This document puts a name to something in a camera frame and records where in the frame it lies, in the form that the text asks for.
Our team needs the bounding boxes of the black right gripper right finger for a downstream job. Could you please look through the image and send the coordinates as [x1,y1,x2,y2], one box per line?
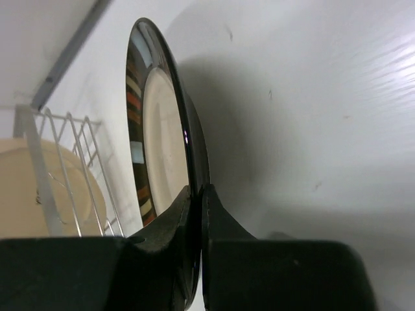
[199,183,260,311]

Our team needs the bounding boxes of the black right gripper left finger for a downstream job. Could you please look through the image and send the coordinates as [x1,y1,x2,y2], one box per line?
[127,186,190,310]

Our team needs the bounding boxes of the beige plate leaf pattern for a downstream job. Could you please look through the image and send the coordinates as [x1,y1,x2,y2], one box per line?
[1,138,107,238]

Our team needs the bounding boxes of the cream plate black striped rim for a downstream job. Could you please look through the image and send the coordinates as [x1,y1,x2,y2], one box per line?
[125,17,210,310]

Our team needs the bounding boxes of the steel wire dish rack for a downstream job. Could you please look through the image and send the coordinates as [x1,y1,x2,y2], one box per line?
[1,105,125,238]

